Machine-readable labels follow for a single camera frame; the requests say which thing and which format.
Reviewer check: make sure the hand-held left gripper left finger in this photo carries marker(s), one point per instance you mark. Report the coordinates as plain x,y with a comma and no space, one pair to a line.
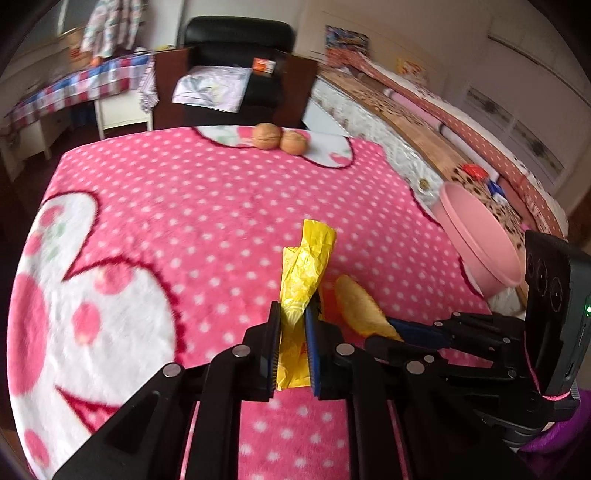
275,350

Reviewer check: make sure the yellow plastic bag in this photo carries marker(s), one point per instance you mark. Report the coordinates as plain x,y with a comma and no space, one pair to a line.
307,277

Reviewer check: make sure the white wardrobe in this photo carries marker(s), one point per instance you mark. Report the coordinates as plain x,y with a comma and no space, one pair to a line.
521,124

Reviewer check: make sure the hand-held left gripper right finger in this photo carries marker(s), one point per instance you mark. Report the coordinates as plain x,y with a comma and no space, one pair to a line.
311,355

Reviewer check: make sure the red polka-dot rolled quilt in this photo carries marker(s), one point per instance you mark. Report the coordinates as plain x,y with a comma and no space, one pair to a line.
461,120

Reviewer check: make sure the orange fruit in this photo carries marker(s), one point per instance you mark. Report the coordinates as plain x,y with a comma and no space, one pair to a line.
96,60

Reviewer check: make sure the pink plastic bin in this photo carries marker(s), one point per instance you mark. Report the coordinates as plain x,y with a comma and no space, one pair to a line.
480,249

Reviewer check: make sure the white floral puffy jacket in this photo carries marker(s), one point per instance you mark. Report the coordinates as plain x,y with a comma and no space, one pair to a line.
111,25

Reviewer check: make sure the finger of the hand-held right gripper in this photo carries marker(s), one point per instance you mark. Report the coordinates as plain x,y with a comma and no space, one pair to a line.
461,362
425,333

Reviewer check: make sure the red packet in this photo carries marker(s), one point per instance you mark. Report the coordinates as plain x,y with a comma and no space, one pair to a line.
473,171

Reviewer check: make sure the blue box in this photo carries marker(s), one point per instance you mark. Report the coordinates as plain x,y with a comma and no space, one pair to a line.
496,189

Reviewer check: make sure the white floral cloth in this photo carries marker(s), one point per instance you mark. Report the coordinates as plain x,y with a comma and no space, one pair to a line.
212,87

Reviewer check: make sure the orange box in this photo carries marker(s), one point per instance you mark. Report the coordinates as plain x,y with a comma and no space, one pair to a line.
263,65

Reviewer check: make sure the yellow foam fruit net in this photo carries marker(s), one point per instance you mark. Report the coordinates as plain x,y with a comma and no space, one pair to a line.
358,304

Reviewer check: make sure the black leather armchair with floral cloth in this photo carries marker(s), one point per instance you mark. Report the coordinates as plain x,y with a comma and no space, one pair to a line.
235,37

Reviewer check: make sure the checkered cloth table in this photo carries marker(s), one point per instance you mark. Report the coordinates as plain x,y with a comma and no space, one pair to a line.
78,87

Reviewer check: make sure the small checkered hanging cloth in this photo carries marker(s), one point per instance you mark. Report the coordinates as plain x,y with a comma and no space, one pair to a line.
147,87

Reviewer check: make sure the walnut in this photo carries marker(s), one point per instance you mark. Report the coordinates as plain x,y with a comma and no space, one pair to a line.
294,143
267,136

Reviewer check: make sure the brown paper bag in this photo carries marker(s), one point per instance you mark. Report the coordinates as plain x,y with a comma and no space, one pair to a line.
74,46

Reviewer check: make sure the white quilted mattress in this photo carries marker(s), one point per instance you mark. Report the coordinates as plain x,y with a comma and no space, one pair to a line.
364,124

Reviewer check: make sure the yellow floral pillow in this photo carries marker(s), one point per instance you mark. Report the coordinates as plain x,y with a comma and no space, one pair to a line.
411,68

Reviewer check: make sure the person's right forearm purple sleeve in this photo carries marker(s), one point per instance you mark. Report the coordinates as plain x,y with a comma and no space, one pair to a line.
563,443

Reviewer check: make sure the colourful printed pillow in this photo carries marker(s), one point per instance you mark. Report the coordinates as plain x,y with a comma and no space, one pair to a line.
346,39

